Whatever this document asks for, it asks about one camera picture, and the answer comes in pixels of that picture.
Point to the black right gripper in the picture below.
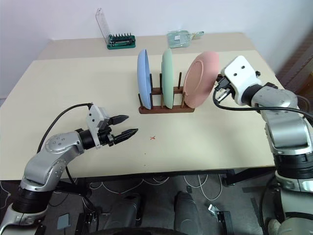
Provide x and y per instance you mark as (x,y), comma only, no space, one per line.
(224,91)

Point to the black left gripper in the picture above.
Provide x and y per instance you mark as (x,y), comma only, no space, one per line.
(106,138)

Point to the pink red plate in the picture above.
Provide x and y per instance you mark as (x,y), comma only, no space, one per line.
(198,80)

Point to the green plate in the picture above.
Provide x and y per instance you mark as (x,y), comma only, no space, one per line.
(167,78)

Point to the blue plate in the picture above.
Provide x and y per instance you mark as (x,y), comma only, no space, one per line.
(143,78)

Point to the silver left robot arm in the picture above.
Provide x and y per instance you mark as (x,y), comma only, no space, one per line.
(44,159)

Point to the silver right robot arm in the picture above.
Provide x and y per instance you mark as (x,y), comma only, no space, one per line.
(286,127)

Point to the wooden dish rack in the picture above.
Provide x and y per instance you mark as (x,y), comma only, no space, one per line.
(166,110)

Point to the clear flat bottle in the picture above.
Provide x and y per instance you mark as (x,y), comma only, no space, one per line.
(178,39)

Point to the dark rounded shape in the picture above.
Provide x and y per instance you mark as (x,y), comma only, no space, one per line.
(127,208)
(187,213)

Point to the green screwdriver bit set case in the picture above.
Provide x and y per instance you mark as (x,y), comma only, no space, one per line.
(121,45)

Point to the small grey box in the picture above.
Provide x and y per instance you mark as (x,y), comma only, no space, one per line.
(64,221)

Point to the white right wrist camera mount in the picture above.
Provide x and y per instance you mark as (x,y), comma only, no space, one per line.
(240,73)

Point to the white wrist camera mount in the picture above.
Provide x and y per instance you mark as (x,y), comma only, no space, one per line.
(94,120)
(240,73)

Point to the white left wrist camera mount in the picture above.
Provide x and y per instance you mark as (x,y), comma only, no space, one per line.
(94,120)

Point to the black metal table frame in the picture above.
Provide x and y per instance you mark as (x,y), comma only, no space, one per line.
(232,178)

